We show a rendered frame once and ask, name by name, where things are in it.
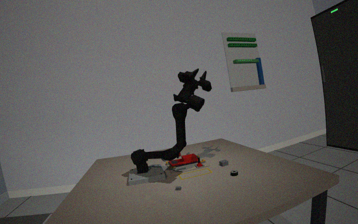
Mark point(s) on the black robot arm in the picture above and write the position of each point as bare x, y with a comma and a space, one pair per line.
179, 112

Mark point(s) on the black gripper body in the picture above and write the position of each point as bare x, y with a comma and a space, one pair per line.
206, 85

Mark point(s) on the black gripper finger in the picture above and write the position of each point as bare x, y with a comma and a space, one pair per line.
195, 72
203, 76

